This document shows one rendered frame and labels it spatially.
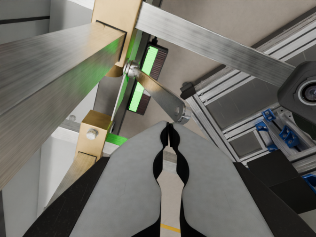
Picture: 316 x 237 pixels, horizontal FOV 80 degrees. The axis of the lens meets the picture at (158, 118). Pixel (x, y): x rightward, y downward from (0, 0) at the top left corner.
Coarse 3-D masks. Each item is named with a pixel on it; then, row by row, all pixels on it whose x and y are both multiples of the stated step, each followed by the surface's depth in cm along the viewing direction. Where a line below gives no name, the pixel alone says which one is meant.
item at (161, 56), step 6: (162, 54) 40; (156, 60) 41; (162, 60) 41; (156, 66) 42; (150, 72) 42; (156, 72) 42; (156, 78) 43; (144, 90) 45; (144, 96) 45; (144, 102) 46; (138, 108) 47; (144, 108) 47
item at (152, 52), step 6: (150, 48) 40; (150, 54) 40; (150, 60) 41; (144, 66) 42; (150, 66) 42; (138, 84) 44; (138, 90) 45; (138, 96) 45; (132, 102) 46; (138, 102) 46; (132, 108) 47
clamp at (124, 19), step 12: (96, 0) 21; (108, 0) 21; (120, 0) 21; (132, 0) 21; (144, 0) 23; (96, 12) 22; (108, 12) 22; (120, 12) 22; (132, 12) 22; (108, 24) 22; (120, 24) 22; (132, 24) 22; (132, 36) 24; (120, 60) 24; (108, 72) 26; (120, 72) 27
